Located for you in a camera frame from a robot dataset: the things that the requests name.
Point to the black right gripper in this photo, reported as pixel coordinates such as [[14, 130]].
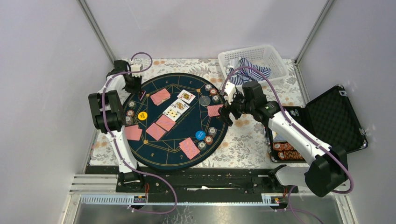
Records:
[[226, 109]]

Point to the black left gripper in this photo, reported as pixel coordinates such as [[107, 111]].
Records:
[[137, 89]]

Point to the clear triangular card cutter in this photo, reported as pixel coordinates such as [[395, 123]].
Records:
[[142, 94]]

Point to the red 5 chip stack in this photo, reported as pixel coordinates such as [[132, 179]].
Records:
[[130, 113]]

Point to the red playing card deck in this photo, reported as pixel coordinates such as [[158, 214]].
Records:
[[160, 96]]

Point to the yellow big blind button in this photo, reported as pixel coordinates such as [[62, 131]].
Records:
[[142, 116]]

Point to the grey chip stack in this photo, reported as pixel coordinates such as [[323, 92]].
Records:
[[129, 120], [208, 87], [212, 131]]

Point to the red card seat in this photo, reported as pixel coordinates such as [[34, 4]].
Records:
[[189, 148], [213, 110], [133, 132]]

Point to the clear dealer button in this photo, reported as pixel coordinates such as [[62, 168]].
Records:
[[204, 100]]

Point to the five of clubs card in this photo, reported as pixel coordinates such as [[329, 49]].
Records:
[[172, 113]]

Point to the face down community card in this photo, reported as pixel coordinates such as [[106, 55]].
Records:
[[165, 123], [155, 131]]

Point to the queen of spades card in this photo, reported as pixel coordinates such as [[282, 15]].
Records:
[[180, 106]]

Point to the jack of hearts card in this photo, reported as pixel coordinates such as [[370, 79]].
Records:
[[186, 96]]

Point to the blue small blind button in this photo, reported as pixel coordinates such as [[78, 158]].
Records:
[[200, 135]]

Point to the green blue 50 chip stack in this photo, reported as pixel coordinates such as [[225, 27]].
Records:
[[202, 145]]

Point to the red card bottom seat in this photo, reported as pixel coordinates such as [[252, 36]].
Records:
[[189, 148]]

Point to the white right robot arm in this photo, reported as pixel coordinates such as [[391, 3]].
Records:
[[326, 169]]

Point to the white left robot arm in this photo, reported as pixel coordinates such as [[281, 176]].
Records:
[[107, 116]]

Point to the blue white striped cloth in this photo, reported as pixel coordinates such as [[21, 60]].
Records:
[[245, 75]]

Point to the floral tablecloth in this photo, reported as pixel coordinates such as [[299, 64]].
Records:
[[244, 145]]

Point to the white plastic basket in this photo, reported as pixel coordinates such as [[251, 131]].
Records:
[[264, 55]]

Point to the round dark blue poker mat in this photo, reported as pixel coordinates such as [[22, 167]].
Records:
[[165, 154]]

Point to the red chips in case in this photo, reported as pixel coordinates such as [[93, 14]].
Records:
[[285, 151]]

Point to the black aluminium poker case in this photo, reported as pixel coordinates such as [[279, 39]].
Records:
[[330, 117]]

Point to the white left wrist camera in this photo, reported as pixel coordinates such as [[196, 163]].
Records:
[[136, 67]]

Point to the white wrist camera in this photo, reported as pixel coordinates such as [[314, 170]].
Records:
[[229, 91], [136, 67]]

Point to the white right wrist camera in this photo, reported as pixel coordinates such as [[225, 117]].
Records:
[[229, 91]]

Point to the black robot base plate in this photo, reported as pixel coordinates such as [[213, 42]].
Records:
[[201, 185]]

